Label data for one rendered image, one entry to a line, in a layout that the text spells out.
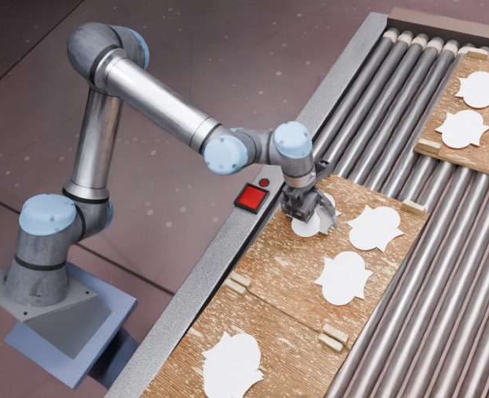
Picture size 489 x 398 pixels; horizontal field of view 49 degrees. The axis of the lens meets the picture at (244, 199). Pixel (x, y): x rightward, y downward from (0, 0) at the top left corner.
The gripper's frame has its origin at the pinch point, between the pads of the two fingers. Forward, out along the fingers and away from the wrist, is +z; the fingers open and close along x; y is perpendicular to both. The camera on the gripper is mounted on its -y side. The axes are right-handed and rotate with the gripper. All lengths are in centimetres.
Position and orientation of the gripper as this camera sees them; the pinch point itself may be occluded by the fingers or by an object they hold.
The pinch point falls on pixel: (313, 215)
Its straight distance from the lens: 142.0
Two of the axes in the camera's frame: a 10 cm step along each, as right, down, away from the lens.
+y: -5.7, 7.4, -3.6
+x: 8.0, 3.9, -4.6
